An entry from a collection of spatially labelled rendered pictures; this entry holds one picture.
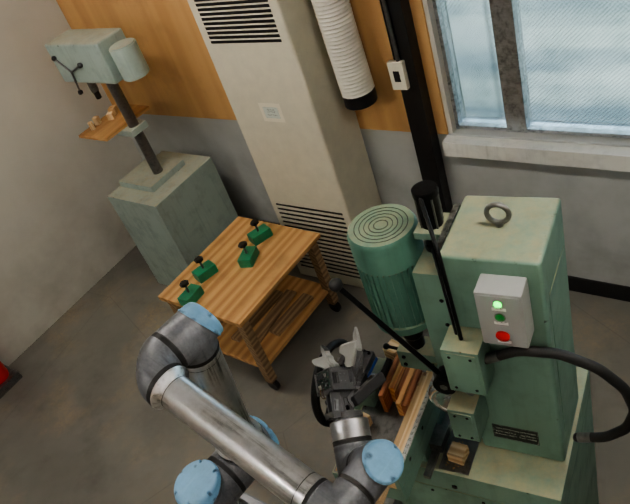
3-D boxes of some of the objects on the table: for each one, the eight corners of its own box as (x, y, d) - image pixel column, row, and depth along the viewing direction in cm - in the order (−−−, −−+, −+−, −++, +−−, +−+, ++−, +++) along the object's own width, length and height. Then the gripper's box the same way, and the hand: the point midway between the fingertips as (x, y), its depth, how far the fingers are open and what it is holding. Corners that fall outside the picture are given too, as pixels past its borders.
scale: (454, 321, 208) (454, 321, 208) (458, 322, 207) (458, 322, 207) (399, 461, 177) (399, 461, 177) (403, 462, 176) (403, 462, 176)
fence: (461, 322, 214) (458, 310, 211) (466, 322, 213) (463, 310, 210) (396, 489, 177) (392, 478, 174) (402, 491, 176) (398, 479, 173)
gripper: (354, 411, 146) (338, 323, 153) (307, 428, 161) (295, 347, 168) (385, 408, 151) (368, 323, 158) (337, 425, 166) (323, 347, 173)
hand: (340, 335), depth 165 cm, fingers open, 14 cm apart
